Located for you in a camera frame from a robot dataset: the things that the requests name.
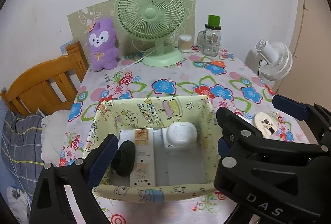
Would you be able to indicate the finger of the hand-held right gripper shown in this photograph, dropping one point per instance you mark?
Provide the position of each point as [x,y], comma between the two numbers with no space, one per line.
[289,107]
[240,125]

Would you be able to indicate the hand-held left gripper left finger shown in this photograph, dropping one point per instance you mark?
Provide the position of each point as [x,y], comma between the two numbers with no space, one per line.
[103,159]

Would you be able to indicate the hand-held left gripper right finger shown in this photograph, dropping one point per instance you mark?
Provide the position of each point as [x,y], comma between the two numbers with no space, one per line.
[223,146]

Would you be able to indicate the black round puff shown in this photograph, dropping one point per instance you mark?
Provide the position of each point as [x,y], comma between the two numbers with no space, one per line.
[125,159]

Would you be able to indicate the round cream sticker disc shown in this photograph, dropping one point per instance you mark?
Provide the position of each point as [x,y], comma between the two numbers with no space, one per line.
[263,123]

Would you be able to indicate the white rectangular box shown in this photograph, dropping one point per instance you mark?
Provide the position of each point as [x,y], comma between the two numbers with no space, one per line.
[143,146]

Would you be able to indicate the white charger cube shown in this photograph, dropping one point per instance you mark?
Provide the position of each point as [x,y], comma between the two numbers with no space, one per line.
[181,135]

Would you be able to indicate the yellow printed storage box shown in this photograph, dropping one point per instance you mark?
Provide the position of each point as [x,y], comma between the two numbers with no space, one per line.
[144,107]

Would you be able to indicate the white standing fan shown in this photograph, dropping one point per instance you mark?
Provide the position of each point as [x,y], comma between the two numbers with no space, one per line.
[276,61]

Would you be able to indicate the floral tablecloth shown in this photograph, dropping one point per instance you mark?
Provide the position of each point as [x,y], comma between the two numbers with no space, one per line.
[181,82]

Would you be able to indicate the beige door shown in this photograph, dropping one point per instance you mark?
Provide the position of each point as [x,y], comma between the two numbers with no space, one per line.
[310,32]

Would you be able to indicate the plaid blanket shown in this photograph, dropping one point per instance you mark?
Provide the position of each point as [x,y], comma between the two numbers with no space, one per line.
[20,141]

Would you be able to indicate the glass mug jar green lid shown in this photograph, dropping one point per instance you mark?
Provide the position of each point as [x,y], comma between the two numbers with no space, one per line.
[213,43]

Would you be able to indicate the white patterned cloth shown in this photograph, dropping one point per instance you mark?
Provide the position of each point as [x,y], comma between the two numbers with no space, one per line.
[16,195]

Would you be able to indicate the cotton swab jar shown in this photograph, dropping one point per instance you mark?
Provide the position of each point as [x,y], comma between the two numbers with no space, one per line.
[185,44]

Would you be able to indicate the wooden headboard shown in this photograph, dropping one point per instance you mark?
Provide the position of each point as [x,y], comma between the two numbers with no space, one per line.
[38,76]

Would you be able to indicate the purple plush toy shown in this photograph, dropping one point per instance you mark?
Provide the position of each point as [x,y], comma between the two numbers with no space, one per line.
[102,53]

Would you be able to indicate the beige printed board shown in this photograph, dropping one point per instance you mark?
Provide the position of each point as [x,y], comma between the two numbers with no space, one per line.
[77,20]

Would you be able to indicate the green desk fan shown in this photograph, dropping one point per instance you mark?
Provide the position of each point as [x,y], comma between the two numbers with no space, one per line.
[151,13]

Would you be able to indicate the blue wall sticker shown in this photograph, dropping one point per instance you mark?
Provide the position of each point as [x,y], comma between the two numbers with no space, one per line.
[66,45]

